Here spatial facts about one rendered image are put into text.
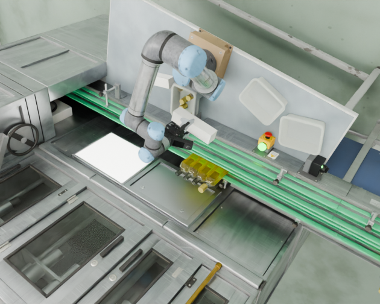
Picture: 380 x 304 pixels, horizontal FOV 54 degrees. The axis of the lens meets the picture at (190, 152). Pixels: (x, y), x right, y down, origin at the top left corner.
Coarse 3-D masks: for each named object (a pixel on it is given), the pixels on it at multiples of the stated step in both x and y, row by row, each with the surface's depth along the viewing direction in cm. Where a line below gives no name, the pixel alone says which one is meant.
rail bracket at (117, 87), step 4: (116, 84) 247; (120, 84) 247; (112, 88) 245; (116, 88) 247; (120, 88) 249; (100, 92) 238; (104, 92) 240; (108, 92) 242; (116, 92) 251; (120, 92) 250; (100, 96) 238; (116, 96) 253; (120, 96) 252; (124, 96) 256; (108, 104) 248
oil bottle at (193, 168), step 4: (200, 160) 214; (204, 160) 215; (208, 160) 215; (192, 164) 211; (196, 164) 211; (200, 164) 212; (204, 164) 213; (192, 168) 208; (196, 168) 209; (188, 172) 209; (192, 172) 207; (196, 172) 208; (192, 176) 209; (196, 176) 210
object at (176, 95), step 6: (174, 84) 218; (174, 90) 223; (186, 90) 215; (174, 96) 226; (180, 96) 230; (174, 102) 229; (186, 102) 229; (192, 102) 226; (174, 108) 232; (186, 108) 232; (192, 108) 219; (192, 114) 221
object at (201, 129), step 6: (180, 108) 194; (174, 114) 191; (180, 114) 190; (186, 114) 191; (174, 120) 193; (198, 120) 190; (192, 126) 187; (198, 126) 186; (204, 126) 187; (210, 126) 188; (192, 132) 189; (198, 132) 187; (204, 132) 184; (210, 132) 185; (216, 132) 187; (198, 138) 189; (204, 138) 186; (210, 138) 184
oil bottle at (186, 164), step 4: (192, 156) 217; (196, 156) 217; (184, 160) 213; (188, 160) 214; (192, 160) 214; (196, 160) 215; (180, 164) 212; (184, 164) 211; (188, 164) 211; (184, 168) 210; (188, 168) 211; (184, 172) 212
